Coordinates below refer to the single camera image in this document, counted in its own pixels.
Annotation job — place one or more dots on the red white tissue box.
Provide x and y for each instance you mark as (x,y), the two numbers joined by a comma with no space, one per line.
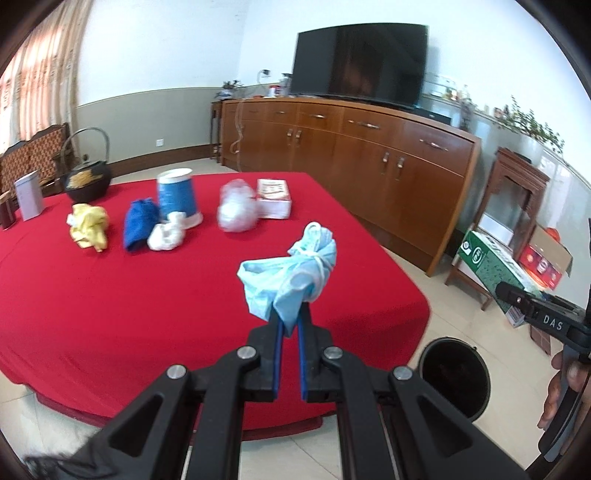
(273,199)

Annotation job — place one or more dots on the open red cardboard box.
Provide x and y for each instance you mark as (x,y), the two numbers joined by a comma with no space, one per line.
(545,259)

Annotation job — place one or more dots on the long wooden sideboard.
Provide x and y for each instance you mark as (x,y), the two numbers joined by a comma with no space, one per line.
(406,177)

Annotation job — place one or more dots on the clear plastic bag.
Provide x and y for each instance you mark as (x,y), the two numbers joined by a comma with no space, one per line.
(238,211)

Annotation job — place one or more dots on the wooden lattice bench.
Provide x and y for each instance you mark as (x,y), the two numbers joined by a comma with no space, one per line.
(42,153)

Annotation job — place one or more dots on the dark brown cup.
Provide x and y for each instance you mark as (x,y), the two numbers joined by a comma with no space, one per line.
(7,216)

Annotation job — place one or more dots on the beige patterned curtain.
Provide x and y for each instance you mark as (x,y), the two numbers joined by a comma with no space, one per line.
(38,88)

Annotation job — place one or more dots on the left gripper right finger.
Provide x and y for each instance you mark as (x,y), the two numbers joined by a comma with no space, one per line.
(317,382)

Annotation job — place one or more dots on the green white carton box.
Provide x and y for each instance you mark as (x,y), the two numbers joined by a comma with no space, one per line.
(488,263)

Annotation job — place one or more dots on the yellow crumpled paper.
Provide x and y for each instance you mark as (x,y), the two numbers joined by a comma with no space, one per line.
(88,225)

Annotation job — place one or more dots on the small potted plant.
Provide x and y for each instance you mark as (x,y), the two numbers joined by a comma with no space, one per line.
(230,90)

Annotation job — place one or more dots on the black flat television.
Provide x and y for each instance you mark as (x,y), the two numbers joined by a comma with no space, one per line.
(381,63)

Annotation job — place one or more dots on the black iron teapot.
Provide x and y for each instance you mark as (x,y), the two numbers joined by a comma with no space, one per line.
(90,179)

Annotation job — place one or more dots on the white crumpled tissue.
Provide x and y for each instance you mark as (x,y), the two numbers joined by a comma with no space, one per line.
(168,235)

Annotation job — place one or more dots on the red tablecloth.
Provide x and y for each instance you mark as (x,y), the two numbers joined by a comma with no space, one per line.
(88,330)

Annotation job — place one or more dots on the green vine plant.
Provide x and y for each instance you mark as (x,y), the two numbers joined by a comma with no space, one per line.
(524,122)

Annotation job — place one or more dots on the blue knitted cloth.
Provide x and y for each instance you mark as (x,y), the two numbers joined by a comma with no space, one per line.
(139,222)

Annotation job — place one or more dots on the silver tin box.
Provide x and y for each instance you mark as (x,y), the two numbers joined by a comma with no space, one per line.
(29,195)

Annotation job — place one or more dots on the right hand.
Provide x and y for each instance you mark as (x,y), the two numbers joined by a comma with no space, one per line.
(578,377)

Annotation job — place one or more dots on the carved wooden side stand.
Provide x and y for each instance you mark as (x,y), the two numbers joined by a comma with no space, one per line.
(504,201)

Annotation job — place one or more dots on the blue white paper cup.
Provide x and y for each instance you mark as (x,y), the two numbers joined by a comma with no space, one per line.
(175,194)

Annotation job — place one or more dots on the black trash bin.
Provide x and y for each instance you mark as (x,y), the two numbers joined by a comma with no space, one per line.
(458,372)

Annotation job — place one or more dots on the light blue face mask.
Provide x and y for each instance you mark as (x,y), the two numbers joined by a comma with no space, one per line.
(282,284)

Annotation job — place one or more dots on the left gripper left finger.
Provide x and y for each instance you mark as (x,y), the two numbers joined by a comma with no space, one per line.
(262,383)

